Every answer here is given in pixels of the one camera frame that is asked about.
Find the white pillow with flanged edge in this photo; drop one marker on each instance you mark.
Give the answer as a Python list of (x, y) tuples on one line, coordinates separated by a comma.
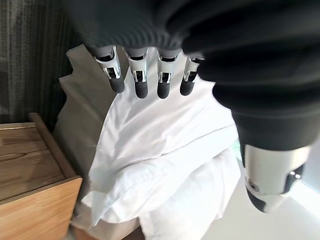
[(150, 190)]

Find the large white pillow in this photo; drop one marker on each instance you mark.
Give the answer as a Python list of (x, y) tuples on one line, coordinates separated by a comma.
[(155, 125)]

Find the wooden nightstand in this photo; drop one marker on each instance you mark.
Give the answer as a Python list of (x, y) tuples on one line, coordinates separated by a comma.
[(32, 180)]

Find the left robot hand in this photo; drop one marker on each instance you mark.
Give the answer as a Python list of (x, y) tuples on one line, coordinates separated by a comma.
[(225, 37)]

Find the dark textured headboard panel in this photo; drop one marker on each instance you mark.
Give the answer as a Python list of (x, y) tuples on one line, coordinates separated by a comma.
[(32, 50)]

